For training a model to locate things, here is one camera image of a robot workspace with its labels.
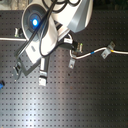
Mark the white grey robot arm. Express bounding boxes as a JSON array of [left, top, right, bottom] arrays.
[[13, 0, 93, 85]]

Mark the metal cable clip middle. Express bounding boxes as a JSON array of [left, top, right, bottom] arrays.
[[72, 41, 83, 52]]

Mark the metal cable clip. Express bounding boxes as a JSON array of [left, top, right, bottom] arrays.
[[14, 28, 22, 37], [68, 58, 75, 69], [72, 41, 83, 52], [101, 41, 115, 59]]

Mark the metal cable clip right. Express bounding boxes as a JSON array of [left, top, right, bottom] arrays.
[[101, 41, 115, 59]]

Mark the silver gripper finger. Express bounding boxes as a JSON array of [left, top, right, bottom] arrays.
[[39, 58, 49, 86]]

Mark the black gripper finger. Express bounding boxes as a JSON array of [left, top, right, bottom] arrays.
[[12, 66, 22, 81]]

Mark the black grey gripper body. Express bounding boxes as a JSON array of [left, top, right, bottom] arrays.
[[15, 39, 51, 76]]

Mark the metal cable clip lower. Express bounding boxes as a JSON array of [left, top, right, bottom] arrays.
[[68, 58, 75, 69]]

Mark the metal cable clip left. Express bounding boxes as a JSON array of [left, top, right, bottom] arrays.
[[14, 28, 22, 37]]

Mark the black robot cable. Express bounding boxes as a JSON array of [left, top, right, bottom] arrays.
[[16, 0, 84, 58]]

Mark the white cable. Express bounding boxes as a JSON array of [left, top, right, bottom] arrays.
[[69, 47, 128, 60]]

